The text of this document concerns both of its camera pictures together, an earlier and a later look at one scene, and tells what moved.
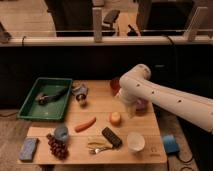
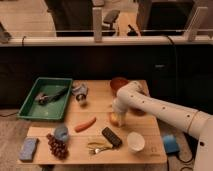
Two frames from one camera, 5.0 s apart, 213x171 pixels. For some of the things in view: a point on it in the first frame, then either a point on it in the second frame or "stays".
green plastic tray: (46, 98) stays
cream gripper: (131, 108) -> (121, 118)
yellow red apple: (115, 119) stays
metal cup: (80, 89) stays
